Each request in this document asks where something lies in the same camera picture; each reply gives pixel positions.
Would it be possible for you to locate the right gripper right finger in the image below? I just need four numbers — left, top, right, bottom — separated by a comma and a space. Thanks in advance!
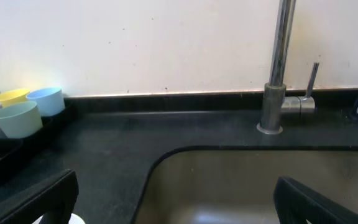
273, 176, 358, 224

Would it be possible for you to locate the light green cup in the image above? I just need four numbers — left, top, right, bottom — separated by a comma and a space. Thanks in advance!
0, 100, 44, 139

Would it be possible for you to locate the steel tap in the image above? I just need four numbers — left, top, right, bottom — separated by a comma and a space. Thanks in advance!
256, 0, 320, 136

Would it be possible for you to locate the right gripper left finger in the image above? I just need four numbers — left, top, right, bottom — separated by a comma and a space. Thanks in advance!
0, 169, 80, 224

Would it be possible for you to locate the yellow cup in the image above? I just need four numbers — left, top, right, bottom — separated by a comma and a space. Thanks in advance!
0, 88, 30, 108

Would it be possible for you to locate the blue cup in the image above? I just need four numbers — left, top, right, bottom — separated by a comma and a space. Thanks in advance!
25, 86, 66, 118

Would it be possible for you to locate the steel sink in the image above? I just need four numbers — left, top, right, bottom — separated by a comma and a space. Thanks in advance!
132, 147, 358, 224

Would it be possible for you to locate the black tray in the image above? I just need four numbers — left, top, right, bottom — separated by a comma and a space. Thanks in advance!
0, 104, 78, 189

